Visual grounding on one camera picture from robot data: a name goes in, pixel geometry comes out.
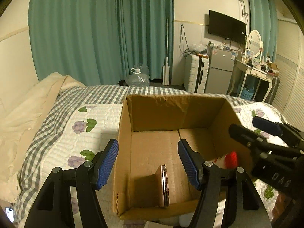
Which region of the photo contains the clear water jug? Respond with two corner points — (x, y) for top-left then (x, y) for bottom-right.
(126, 64), (150, 88)

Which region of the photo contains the teal window curtain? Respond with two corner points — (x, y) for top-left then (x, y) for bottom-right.
(28, 0), (174, 86)

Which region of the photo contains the phone mounted on gripper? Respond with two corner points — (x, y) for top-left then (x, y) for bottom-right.
(5, 207), (14, 223)

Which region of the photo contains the blue laundry basket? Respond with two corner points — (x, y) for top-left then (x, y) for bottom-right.
(237, 84), (255, 100)

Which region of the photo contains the teal right side curtain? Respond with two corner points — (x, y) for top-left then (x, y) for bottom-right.
(249, 0), (278, 62)

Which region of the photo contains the white dressing table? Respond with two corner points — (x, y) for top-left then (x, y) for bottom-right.
(227, 59), (280, 105)

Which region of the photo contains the silver mini fridge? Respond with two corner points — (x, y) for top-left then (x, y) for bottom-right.
(205, 46), (234, 94)

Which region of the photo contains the white oval vanity mirror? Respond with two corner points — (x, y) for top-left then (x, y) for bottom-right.
(246, 29), (263, 58)

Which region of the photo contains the open cardboard box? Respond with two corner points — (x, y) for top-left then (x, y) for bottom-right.
(113, 95), (253, 221)

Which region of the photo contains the red lidded white bottle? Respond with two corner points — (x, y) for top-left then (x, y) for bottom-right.
(211, 151), (239, 169)

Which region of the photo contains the white suitcase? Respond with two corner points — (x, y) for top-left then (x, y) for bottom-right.
(183, 54), (209, 94)

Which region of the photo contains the black wall television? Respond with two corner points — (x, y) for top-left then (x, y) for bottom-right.
(208, 10), (246, 45)

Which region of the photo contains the grey checked bed sheet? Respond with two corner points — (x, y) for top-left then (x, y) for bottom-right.
(13, 84), (286, 223)

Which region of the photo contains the beige blanket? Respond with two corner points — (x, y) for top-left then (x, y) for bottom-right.
(1, 73), (85, 203)

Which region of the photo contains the white flat mop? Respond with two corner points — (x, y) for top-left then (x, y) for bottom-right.
(162, 19), (169, 86)

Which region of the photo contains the white louvered wardrobe door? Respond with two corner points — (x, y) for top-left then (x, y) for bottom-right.
(273, 20), (303, 130)

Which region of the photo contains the floral quilted bedspread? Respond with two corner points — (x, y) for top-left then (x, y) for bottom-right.
(39, 102), (283, 227)

